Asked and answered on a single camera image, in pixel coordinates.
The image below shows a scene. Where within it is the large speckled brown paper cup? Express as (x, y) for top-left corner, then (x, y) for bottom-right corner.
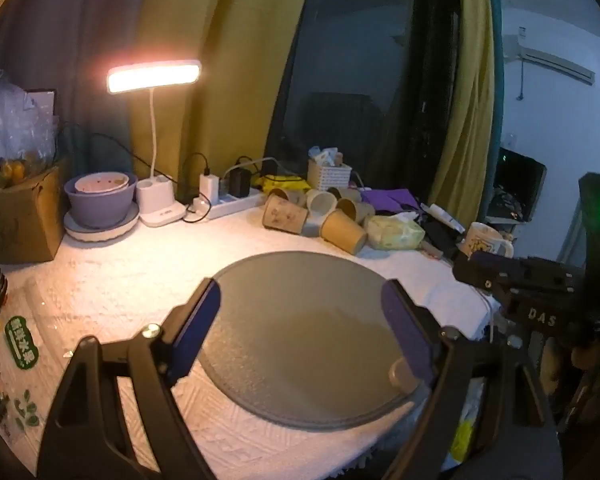
(262, 193), (310, 234)

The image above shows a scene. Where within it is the white power strip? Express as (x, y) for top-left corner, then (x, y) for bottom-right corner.
(187, 187), (267, 221)

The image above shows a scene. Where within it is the white paper cup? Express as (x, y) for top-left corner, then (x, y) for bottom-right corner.
(300, 189), (339, 237)

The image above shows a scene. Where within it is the black charger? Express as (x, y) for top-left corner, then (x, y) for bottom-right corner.
(228, 167), (251, 197)

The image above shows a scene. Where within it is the purple bowl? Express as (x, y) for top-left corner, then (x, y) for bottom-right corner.
(64, 173), (139, 229)

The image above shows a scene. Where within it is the purple cloth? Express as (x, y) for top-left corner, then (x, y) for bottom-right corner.
(359, 187), (422, 214)

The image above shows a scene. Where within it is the white woven basket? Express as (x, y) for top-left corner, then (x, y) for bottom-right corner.
(307, 146), (354, 192)

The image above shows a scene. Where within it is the white printed mug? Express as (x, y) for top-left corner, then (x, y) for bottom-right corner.
(459, 222), (515, 260)

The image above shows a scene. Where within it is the yellow curtain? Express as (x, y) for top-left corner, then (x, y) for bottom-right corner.
(426, 0), (497, 212)
(129, 0), (317, 198)

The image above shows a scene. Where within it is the white tube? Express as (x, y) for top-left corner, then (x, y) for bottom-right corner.
(419, 203), (466, 234)

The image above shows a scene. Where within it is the clear bag of oranges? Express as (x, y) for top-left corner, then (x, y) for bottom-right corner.
(0, 67), (61, 197)

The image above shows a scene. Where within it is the person's right hand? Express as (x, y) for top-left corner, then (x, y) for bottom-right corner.
(540, 337), (600, 387)

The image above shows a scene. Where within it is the white bowl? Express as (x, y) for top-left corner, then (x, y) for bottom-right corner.
(74, 172), (134, 195)

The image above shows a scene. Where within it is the round grey mat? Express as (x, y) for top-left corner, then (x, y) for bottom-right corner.
(196, 251), (434, 431)

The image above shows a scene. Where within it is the purple and white plate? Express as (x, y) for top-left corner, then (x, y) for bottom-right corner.
(63, 202), (141, 246)

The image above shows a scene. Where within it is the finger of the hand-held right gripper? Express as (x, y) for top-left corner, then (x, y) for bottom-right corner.
(452, 251), (520, 294)

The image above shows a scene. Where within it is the black monitor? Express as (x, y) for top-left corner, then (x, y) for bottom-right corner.
(484, 147), (549, 224)

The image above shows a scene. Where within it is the clear printed plastic bag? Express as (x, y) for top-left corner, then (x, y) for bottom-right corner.
(0, 280), (77, 443)

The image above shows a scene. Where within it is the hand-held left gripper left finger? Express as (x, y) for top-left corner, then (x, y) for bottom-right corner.
(37, 278), (222, 480)

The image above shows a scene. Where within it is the dark window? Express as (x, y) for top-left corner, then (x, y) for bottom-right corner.
(264, 0), (462, 197)

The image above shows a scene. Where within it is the black cable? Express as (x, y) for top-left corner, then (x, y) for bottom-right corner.
(59, 124), (212, 223)

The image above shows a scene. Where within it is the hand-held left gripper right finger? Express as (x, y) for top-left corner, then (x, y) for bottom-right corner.
(379, 279), (563, 480)

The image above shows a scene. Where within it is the white cable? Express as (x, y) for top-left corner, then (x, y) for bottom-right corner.
(223, 157), (287, 182)

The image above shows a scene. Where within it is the white air conditioner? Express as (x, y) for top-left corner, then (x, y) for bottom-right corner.
(502, 44), (597, 87)

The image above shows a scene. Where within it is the brown cardboard box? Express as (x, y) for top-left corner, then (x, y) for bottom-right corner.
(0, 156), (74, 264)

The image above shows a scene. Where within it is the green tissue pack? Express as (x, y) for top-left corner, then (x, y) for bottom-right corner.
(367, 211), (426, 252)

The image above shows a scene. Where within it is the grey curtain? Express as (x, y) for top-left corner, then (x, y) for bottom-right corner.
(0, 0), (153, 183)

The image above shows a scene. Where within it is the white desk lamp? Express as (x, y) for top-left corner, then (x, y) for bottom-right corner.
(106, 59), (203, 227)

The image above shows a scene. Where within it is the white charger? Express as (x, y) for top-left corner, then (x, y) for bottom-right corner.
(199, 173), (222, 199)

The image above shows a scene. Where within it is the yellow packet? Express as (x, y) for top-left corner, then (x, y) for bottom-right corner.
(258, 174), (312, 194)

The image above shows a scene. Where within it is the white textured tablecloth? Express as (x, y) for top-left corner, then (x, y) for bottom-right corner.
(0, 204), (498, 480)

